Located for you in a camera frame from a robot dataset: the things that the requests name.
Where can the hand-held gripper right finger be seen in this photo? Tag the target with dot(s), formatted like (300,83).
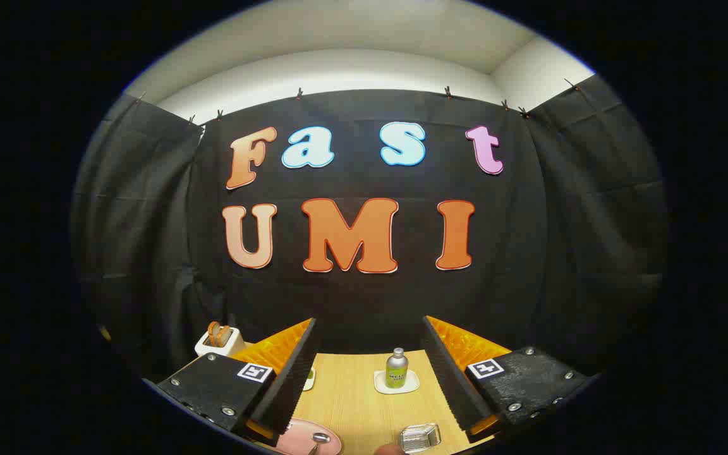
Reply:
(449,385)

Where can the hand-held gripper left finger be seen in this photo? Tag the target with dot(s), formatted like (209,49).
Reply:
(288,392)

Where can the white divided bean dish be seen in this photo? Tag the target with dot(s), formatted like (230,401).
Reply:
(309,379)

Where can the white square coaster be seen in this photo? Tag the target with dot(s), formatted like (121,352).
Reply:
(411,384)

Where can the pink round plate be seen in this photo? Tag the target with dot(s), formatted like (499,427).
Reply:
(297,439)

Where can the green soda bottle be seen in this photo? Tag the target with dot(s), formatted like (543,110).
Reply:
(396,370)

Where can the white toaster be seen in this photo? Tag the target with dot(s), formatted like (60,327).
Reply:
(225,346)

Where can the brown toast slice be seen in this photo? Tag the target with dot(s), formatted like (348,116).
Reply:
(217,333)

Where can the row of small cloth clips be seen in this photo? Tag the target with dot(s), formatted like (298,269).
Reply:
(299,93)

